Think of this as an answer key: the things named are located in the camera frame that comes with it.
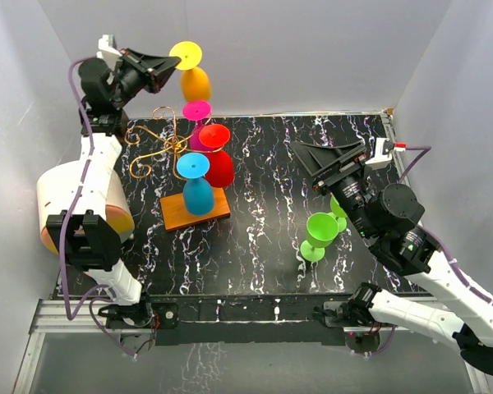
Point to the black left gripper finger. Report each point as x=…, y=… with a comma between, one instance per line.
x=152, y=65
x=159, y=78

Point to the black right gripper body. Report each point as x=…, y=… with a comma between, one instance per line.
x=346, y=185

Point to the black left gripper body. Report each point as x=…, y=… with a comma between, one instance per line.
x=133, y=80

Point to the orange plastic wine glass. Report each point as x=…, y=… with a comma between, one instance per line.
x=195, y=83

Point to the magenta plastic wine glass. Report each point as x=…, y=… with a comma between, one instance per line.
x=197, y=111

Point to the green plastic wine glass front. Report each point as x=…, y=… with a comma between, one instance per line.
x=321, y=230

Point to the green plastic wine glass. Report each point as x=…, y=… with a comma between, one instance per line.
x=321, y=230
x=338, y=214

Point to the red plastic wine glass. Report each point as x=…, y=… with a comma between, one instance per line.
x=221, y=172

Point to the blue plastic wine glass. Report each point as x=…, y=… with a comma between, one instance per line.
x=197, y=192

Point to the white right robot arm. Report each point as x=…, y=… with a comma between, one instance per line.
x=390, y=218

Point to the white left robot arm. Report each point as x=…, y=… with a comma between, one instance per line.
x=73, y=197

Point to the green plastic wine glass rear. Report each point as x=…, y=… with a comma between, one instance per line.
x=338, y=214

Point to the white orange cylindrical container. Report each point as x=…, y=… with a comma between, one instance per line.
x=55, y=192

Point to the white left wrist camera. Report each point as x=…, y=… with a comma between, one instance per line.
x=107, y=51

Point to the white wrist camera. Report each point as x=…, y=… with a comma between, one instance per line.
x=107, y=51
x=383, y=153

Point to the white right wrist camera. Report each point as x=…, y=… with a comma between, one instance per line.
x=383, y=153

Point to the gold wire wine glass rack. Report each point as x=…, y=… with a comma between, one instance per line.
x=175, y=214

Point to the aluminium front frame rail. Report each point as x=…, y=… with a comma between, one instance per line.
x=235, y=343

